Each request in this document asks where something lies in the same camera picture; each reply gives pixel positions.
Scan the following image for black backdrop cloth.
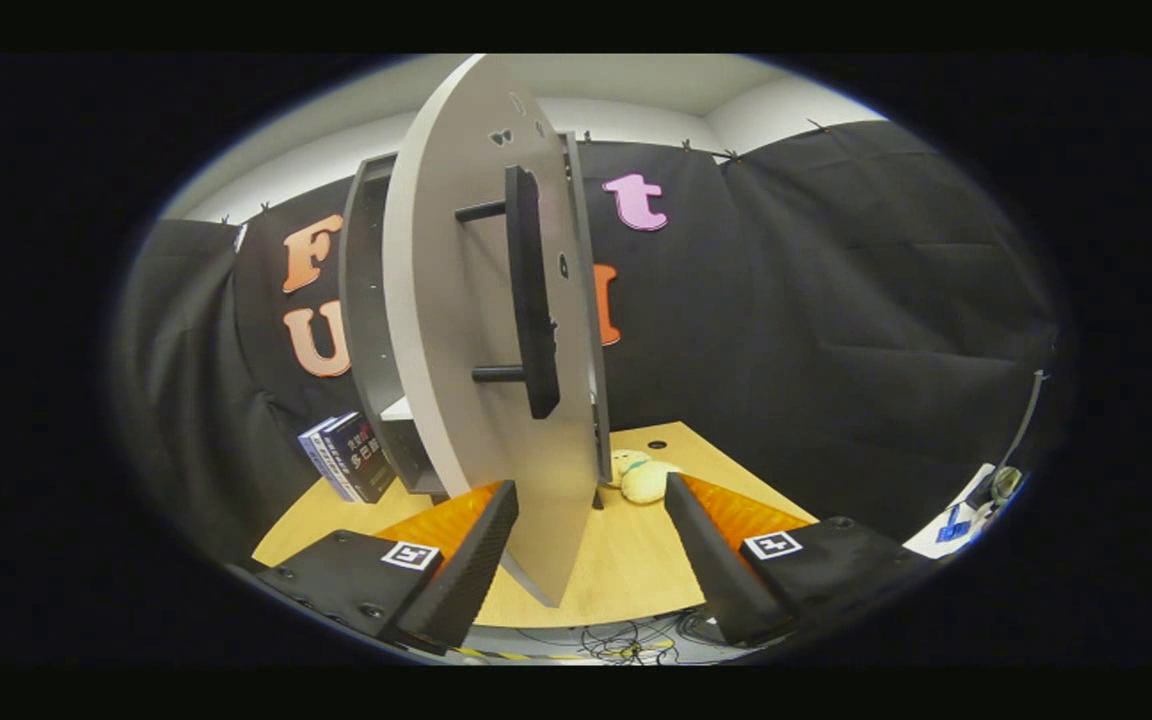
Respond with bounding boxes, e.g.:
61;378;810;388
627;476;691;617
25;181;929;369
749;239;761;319
116;120;1072;561

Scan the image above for grey hanging cable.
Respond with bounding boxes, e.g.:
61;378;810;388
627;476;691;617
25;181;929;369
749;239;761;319
991;370;1049;501

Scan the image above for grey cabinet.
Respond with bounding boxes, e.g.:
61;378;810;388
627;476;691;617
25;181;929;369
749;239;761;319
339;130;614;498

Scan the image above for white side desk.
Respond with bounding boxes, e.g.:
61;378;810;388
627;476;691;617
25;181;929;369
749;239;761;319
904;462;999;558

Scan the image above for cream plush toy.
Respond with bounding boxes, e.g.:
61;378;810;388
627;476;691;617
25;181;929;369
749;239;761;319
608;450;682;505

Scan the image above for yellow black floor tape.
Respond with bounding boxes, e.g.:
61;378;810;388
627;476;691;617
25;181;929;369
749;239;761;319
454;646;677;663

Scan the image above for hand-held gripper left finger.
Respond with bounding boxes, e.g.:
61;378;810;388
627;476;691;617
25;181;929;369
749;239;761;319
254;479;520;656

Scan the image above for cabinet door with black handle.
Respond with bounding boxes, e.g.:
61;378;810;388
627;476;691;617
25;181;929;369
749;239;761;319
383;55;612;608

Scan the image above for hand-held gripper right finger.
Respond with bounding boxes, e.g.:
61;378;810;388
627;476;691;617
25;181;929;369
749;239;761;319
663;473;937;648

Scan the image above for blue cover book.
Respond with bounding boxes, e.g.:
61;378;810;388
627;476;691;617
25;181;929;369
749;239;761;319
298;417;357;502

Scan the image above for tangle of black cables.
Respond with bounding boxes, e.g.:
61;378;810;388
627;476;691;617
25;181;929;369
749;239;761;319
526;612;727;665

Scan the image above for dark cover book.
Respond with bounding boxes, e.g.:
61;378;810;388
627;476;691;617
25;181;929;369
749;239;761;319
321;412;397;504

